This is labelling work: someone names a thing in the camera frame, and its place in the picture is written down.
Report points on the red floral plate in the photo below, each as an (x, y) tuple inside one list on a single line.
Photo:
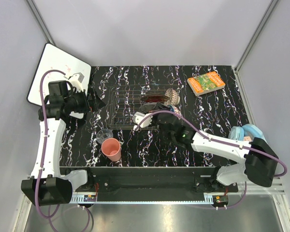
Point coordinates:
[(154, 98)]

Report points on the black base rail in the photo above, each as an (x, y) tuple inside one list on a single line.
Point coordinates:
[(149, 185)]

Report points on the pink plastic cup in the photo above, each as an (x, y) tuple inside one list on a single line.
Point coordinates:
[(111, 148)]

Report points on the orange green book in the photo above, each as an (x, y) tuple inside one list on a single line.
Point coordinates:
[(205, 83)]

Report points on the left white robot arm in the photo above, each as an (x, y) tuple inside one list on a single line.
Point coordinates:
[(46, 186)]

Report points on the red white patterned bowl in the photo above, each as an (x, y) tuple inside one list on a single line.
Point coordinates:
[(172, 97)]

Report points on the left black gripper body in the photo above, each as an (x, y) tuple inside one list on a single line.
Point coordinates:
[(78, 101)]

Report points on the clear glass plate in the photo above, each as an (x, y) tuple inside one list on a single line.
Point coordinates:
[(166, 107)]

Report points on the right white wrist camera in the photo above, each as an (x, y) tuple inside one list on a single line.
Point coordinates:
[(141, 120)]

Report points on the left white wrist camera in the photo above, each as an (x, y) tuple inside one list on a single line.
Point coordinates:
[(76, 80)]

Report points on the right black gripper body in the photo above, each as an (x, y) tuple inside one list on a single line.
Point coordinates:
[(169, 137)]

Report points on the blue triangle pattern bowl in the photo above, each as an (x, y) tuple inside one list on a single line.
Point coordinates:
[(176, 110)]

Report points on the white board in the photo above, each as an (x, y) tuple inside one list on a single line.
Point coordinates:
[(65, 64)]

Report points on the clear drinking glass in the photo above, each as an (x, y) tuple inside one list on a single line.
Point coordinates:
[(103, 135)]

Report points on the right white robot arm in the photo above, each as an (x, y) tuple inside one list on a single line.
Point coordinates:
[(254, 160)]

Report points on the wire dish rack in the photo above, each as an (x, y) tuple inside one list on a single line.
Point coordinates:
[(124, 101)]

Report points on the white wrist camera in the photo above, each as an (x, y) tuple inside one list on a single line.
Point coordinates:
[(76, 80), (141, 120)]

